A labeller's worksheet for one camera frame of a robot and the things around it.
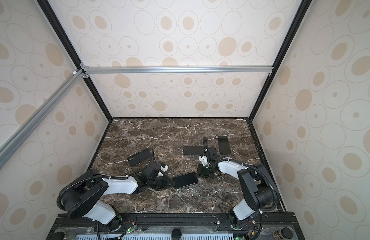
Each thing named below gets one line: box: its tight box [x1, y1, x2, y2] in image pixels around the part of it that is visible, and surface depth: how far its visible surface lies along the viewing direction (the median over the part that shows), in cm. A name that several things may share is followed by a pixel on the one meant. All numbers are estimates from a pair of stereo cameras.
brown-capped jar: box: [273, 227, 294, 240], surface depth 66 cm
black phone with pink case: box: [172, 172, 198, 189], surface depth 89 cm
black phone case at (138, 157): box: [127, 148, 152, 167], surface depth 100 cm
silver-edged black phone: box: [218, 136, 231, 155], surface depth 108 cm
